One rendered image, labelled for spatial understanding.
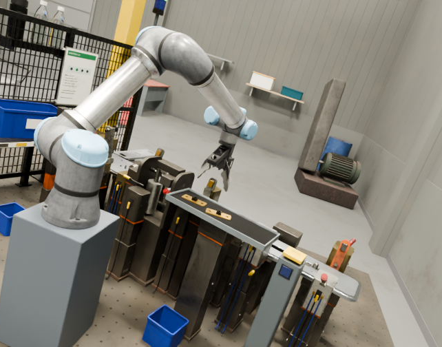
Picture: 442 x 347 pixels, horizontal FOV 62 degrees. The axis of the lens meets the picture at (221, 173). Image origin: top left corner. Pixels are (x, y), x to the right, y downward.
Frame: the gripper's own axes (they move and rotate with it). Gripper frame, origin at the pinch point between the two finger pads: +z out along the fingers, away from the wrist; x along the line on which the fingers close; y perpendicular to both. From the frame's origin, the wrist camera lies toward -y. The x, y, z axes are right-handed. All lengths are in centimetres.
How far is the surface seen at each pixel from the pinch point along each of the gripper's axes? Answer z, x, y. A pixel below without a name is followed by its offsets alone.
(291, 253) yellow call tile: -3, -48, -35
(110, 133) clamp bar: -6.9, 45.1, -17.6
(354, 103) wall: -82, 79, 786
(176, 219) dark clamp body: 10.1, -2.3, -24.4
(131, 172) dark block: 1.4, 23.2, -25.2
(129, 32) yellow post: -52, 105, 43
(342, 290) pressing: 12, -65, -6
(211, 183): 2.9, 5.6, 12.5
